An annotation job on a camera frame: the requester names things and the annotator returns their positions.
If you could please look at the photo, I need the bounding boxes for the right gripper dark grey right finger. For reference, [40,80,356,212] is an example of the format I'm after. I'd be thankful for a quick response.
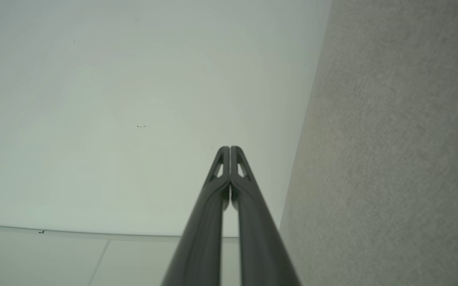
[231,146,302,286]

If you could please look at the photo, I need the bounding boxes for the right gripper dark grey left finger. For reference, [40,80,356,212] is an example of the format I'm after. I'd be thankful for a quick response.
[161,146,231,286]

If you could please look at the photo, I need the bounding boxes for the grey fabric sofa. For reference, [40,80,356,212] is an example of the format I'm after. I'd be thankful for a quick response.
[278,0,458,286]

